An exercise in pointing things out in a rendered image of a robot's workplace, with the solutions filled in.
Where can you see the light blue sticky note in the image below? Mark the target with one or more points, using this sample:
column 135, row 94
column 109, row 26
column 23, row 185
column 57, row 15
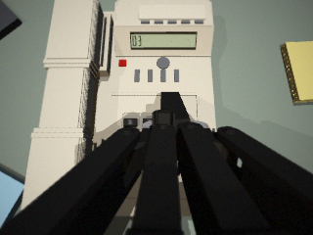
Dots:
column 11, row 188

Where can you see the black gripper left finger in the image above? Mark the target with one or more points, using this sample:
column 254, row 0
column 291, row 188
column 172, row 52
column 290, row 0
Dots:
column 85, row 200

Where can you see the yellow sticky note pad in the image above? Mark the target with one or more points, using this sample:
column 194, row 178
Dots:
column 298, row 58

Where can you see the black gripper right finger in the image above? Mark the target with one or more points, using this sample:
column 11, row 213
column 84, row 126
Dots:
column 225, row 199

